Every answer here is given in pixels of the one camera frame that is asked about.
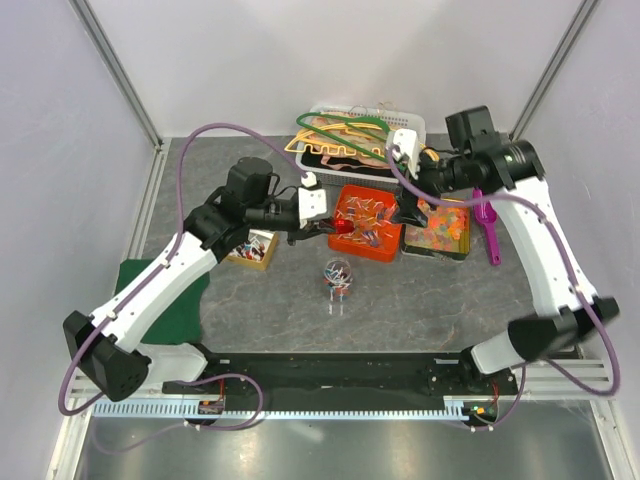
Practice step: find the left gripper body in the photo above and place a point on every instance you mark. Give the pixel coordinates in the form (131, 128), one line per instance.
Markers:
(284, 224)

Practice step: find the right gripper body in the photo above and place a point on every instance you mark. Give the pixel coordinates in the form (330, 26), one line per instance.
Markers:
(437, 178)

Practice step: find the orange tray of lollipops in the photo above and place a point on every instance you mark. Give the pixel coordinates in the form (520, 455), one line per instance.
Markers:
(370, 210)

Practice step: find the gold tin of candies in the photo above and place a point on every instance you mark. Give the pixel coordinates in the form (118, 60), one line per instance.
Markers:
(257, 252)

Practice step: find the gold tin of gummies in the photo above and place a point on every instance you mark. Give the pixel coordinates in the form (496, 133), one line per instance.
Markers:
(446, 236)

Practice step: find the red jar lid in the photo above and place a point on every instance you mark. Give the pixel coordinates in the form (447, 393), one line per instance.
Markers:
(343, 226)

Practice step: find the purple plastic scoop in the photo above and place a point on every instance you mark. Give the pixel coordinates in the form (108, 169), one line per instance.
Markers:
(486, 218)

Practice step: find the clear glass jar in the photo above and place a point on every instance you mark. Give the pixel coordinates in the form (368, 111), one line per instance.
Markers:
(338, 279)

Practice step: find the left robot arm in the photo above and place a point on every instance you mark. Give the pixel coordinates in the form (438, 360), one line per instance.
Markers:
(106, 345)

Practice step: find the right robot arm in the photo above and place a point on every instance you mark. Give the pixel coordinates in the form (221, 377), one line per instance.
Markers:
(510, 176)

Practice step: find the yellow clothes hanger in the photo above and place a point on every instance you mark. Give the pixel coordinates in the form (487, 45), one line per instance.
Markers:
(363, 141)

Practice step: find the black garment in basket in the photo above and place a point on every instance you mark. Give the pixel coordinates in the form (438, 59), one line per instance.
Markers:
(347, 165)

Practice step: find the orange clothes hanger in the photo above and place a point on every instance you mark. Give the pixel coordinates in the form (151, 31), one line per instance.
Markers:
(339, 142)

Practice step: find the white plastic basket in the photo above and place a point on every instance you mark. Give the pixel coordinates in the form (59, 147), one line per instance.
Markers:
(396, 119)

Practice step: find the green clothes hanger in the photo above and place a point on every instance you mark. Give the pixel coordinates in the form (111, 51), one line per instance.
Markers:
(318, 120)

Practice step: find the floral pink cloth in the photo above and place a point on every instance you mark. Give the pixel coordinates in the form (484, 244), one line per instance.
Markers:
(362, 138)

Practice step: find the green cloth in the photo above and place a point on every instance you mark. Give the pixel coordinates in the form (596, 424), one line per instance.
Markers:
(180, 322)

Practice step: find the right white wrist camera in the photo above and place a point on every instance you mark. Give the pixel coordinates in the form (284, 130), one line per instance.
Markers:
(405, 147)

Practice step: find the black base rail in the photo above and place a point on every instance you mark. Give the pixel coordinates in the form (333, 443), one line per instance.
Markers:
(438, 374)

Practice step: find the grey cable duct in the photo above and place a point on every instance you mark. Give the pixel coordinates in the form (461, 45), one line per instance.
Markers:
(208, 407)

